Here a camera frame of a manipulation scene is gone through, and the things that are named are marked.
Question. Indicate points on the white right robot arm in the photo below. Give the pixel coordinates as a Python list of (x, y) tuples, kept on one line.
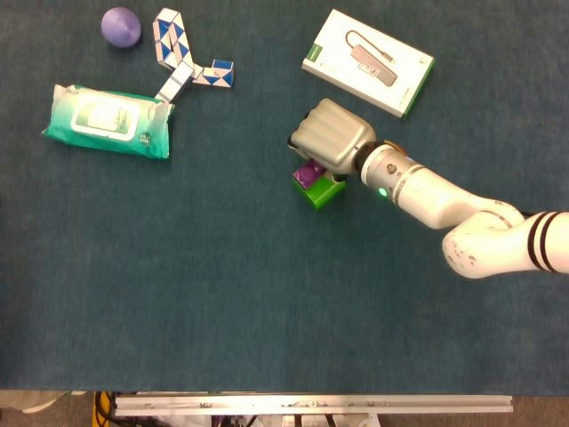
[(458, 209)]

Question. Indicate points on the green building block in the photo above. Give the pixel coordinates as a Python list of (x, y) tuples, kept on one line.
[(321, 192)]

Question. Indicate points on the green wet wipes pack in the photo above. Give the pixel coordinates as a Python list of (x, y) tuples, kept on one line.
[(109, 121)]

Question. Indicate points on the purple small building block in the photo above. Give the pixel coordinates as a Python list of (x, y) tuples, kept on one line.
[(308, 172)]

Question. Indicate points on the blue white snake puzzle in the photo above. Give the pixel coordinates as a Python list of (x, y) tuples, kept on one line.
[(175, 53)]

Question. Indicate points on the aluminium frame rail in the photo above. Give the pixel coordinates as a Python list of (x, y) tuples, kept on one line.
[(311, 404)]

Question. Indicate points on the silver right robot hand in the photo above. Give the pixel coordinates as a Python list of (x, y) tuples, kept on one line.
[(335, 133)]

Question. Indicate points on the teal table cloth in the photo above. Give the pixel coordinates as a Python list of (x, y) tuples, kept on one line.
[(284, 276)]

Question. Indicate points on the white green adapter box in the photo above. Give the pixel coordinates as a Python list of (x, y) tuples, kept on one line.
[(368, 62)]

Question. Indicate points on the purple ball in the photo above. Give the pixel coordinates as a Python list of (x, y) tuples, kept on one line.
[(121, 27)]

